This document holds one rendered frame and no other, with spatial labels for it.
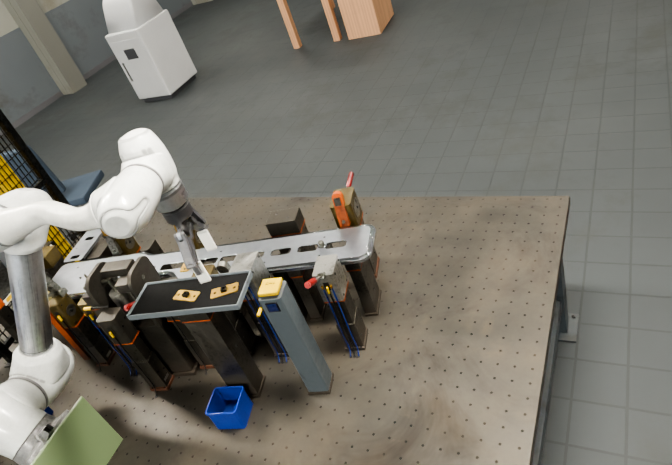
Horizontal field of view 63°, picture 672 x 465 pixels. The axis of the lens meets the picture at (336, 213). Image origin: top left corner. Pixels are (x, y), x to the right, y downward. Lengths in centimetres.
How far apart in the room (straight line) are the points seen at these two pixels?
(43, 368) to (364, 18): 540
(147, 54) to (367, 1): 262
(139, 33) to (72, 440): 556
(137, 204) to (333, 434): 92
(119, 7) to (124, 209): 606
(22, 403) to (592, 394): 207
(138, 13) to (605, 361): 602
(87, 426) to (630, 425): 193
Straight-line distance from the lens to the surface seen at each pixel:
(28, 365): 209
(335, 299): 174
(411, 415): 173
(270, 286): 156
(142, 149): 134
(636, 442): 246
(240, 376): 188
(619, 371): 263
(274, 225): 204
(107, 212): 122
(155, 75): 716
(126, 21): 715
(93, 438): 205
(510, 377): 175
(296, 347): 169
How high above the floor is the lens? 212
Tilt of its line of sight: 34 degrees down
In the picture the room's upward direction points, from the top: 21 degrees counter-clockwise
